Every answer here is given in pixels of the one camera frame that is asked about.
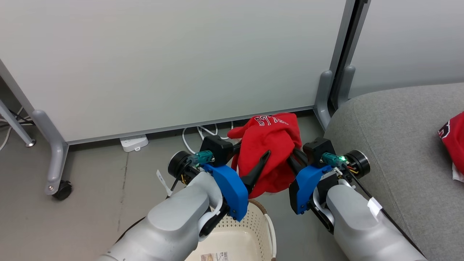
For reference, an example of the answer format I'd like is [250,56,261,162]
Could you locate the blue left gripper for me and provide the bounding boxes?
[167,140,272,237]

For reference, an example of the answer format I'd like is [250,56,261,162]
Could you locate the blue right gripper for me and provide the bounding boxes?
[286,147,371,215]

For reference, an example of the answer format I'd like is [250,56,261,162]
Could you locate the red hooded sweatshirt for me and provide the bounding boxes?
[227,113,302,199]

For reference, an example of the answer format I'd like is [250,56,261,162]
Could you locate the red basketball jersey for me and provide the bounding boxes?
[438,112,464,174]

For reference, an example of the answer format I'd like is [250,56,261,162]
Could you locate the white garment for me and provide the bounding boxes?
[452,162,464,183]

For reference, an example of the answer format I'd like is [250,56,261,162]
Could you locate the grey fabric sofa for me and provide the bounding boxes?
[324,83,464,261]

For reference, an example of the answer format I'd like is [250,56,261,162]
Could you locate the beige plastic laundry basket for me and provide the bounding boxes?
[185,199,277,261]

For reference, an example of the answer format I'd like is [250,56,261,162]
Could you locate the barcode sticker label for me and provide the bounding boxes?
[200,251,229,261]

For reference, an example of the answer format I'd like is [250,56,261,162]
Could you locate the white power strip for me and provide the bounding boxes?
[120,134,149,152]

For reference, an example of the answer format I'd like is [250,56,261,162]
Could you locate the large white partition panel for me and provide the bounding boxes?
[0,0,357,145]

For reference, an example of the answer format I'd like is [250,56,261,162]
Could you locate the narrow white partition panel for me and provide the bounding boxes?
[348,0,464,99]

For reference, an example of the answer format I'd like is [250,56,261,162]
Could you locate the black caster wheel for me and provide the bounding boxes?
[53,181,73,201]

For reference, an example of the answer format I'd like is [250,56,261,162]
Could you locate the grey partition foot with caster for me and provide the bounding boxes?
[32,110,69,196]

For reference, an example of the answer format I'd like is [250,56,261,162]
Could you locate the grey metal table leg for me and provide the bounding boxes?
[0,100,36,148]

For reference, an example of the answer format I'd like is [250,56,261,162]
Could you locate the teal cable connector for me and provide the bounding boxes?
[321,152,345,168]
[188,150,214,166]

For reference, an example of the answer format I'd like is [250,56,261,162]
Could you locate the coiled white power cable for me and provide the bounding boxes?
[182,123,235,155]

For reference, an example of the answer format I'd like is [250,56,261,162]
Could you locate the white cable tag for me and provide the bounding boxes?
[156,169,173,196]
[367,198,383,222]

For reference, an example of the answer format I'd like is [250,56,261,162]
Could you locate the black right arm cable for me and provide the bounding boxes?
[346,173,425,256]

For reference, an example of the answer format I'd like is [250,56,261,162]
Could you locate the thin black cable bundle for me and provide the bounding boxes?
[0,109,36,128]

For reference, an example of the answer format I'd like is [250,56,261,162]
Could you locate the thin white cable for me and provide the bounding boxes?
[0,106,24,151]

